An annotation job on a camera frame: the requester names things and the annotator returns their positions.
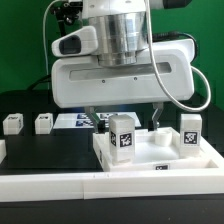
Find white square tabletop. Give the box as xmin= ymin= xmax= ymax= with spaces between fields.
xmin=93 ymin=127 xmax=224 ymax=172

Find white left fence block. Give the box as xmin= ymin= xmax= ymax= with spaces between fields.
xmin=0 ymin=140 xmax=7 ymax=164

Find white front fence bar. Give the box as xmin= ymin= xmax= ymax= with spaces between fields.
xmin=0 ymin=168 xmax=224 ymax=202

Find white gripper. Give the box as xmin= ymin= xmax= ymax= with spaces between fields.
xmin=52 ymin=39 xmax=194 ymax=134

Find black cables on table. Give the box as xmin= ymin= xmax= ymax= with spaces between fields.
xmin=26 ymin=73 xmax=53 ymax=92

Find white cable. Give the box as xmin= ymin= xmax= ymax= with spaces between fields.
xmin=41 ymin=0 xmax=63 ymax=90

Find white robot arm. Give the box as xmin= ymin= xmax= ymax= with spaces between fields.
xmin=51 ymin=0 xmax=196 ymax=133

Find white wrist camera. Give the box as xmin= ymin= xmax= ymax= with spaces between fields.
xmin=51 ymin=26 xmax=99 ymax=57

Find white sheet with tags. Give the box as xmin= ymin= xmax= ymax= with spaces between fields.
xmin=52 ymin=111 xmax=142 ymax=130

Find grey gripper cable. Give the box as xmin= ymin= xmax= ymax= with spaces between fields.
xmin=143 ymin=0 xmax=212 ymax=112

